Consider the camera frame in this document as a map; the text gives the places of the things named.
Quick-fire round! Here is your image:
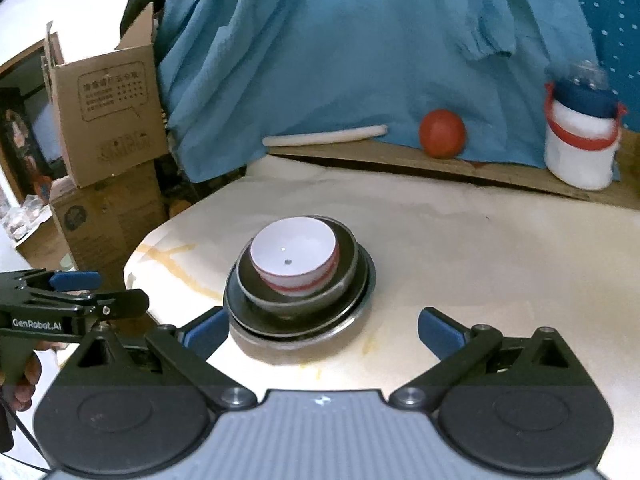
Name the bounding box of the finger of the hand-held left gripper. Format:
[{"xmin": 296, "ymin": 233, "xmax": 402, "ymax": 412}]
[
  {"xmin": 0, "ymin": 269, "xmax": 102, "ymax": 297},
  {"xmin": 0, "ymin": 288, "xmax": 150, "ymax": 319}
]

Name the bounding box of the steel bowl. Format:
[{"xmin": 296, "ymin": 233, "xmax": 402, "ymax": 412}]
[{"xmin": 236, "ymin": 216, "xmax": 360, "ymax": 319}]

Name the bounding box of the wooden board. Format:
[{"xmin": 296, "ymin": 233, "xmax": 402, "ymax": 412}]
[{"xmin": 267, "ymin": 137, "xmax": 640, "ymax": 211}]

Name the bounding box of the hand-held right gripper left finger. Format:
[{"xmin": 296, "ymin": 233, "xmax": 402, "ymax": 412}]
[{"xmin": 55, "ymin": 306, "xmax": 258, "ymax": 408}]

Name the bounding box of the white bowl with red rim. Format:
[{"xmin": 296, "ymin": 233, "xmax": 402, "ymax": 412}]
[
  {"xmin": 250, "ymin": 216, "xmax": 341, "ymax": 286},
  {"xmin": 257, "ymin": 255, "xmax": 342, "ymax": 297}
]

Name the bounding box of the blue white-dotted fabric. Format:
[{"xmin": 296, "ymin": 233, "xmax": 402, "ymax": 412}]
[{"xmin": 570, "ymin": 0, "xmax": 640, "ymax": 131}]

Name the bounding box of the plain brown cardboard box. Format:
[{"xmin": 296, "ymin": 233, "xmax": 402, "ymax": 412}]
[{"xmin": 50, "ymin": 165, "xmax": 168, "ymax": 291}]

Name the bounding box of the white rolling pin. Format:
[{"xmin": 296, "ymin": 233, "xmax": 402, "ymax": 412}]
[{"xmin": 262, "ymin": 124, "xmax": 388, "ymax": 148}]

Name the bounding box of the cream table cover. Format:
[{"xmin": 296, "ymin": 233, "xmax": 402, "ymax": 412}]
[{"xmin": 122, "ymin": 154, "xmax": 640, "ymax": 396}]

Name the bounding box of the white jar with red handle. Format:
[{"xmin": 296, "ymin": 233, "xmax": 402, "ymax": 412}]
[{"xmin": 544, "ymin": 60, "xmax": 628, "ymax": 191}]

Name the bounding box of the black cable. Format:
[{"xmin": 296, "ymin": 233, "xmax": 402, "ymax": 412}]
[{"xmin": 0, "ymin": 400, "xmax": 53, "ymax": 473}]

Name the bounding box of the blue cloth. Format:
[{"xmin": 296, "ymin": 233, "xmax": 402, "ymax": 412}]
[{"xmin": 157, "ymin": 0, "xmax": 621, "ymax": 183}]

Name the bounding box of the large steel plate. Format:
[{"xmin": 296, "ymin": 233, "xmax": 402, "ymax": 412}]
[
  {"xmin": 227, "ymin": 255, "xmax": 377, "ymax": 352},
  {"xmin": 223, "ymin": 247, "xmax": 373, "ymax": 338}
]

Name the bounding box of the cardboard box with red print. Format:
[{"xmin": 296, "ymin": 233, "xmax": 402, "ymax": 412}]
[{"xmin": 42, "ymin": 2, "xmax": 171, "ymax": 188}]

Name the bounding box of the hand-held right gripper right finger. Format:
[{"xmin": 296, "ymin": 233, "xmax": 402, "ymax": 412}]
[{"xmin": 390, "ymin": 307, "xmax": 596, "ymax": 408}]

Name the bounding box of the dark wall poster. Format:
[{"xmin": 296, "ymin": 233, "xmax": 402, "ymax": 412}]
[{"xmin": 0, "ymin": 47, "xmax": 66, "ymax": 201}]

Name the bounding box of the red tomato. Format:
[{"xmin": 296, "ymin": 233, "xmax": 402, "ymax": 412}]
[{"xmin": 419, "ymin": 109, "xmax": 467, "ymax": 159}]

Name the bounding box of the person's left hand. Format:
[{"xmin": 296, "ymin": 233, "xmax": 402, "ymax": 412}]
[{"xmin": 10, "ymin": 352, "xmax": 44, "ymax": 411}]

